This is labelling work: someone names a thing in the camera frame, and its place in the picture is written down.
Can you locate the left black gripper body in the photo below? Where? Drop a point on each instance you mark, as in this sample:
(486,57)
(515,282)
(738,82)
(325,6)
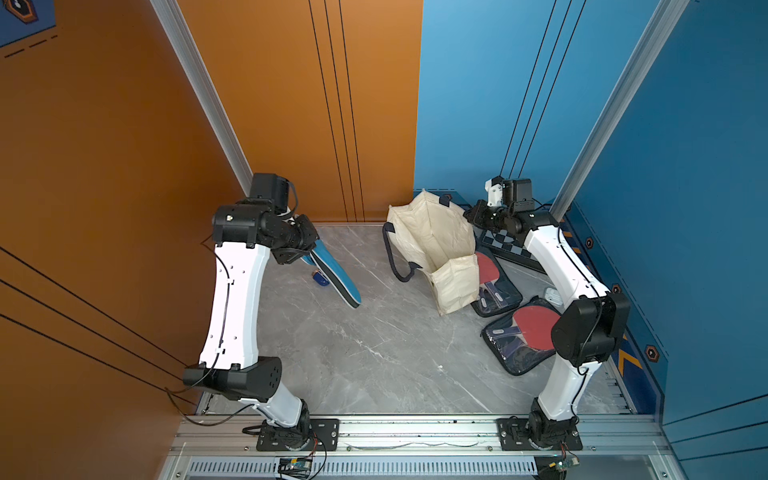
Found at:
(295,239)

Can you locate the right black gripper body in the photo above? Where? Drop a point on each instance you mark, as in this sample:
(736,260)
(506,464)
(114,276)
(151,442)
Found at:
(492,217)

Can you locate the blue paddle case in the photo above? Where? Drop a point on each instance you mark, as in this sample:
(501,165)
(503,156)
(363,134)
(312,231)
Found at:
(323,261)

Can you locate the cream canvas tote bag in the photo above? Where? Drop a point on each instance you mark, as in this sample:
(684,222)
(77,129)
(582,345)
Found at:
(431,235)

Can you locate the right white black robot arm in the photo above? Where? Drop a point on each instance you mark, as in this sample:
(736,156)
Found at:
(593,323)

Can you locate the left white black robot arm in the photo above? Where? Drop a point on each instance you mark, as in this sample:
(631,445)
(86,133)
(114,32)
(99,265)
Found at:
(245,236)

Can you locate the black white chess board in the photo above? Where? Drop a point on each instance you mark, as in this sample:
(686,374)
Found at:
(505,247)

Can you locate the small white case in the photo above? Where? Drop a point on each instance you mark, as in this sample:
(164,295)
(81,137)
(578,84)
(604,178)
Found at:
(552,296)

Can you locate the left green circuit board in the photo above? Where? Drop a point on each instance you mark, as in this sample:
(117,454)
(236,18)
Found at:
(300,468)

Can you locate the green circuit board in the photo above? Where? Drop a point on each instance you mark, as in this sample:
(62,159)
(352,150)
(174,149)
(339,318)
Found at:
(561,466)
(300,468)

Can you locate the white vent grille strip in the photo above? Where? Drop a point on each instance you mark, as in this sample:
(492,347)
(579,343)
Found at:
(340,467)

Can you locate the right green circuit board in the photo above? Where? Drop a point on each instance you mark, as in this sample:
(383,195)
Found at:
(561,466)

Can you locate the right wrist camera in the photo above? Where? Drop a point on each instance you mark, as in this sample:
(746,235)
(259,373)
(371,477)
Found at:
(496,191)

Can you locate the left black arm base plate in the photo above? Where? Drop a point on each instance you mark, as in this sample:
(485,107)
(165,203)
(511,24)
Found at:
(322,433)

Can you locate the left aluminium corner post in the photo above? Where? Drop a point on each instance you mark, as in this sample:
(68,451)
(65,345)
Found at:
(172,20)

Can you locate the aluminium corner post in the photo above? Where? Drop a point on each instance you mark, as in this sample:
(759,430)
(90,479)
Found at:
(172,20)
(652,40)

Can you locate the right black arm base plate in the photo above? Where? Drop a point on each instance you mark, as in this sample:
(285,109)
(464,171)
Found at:
(538,434)

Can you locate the right aluminium corner post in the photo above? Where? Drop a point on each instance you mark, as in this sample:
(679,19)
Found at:
(652,40)

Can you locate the aluminium mounting rail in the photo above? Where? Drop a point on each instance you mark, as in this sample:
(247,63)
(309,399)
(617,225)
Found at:
(435,435)

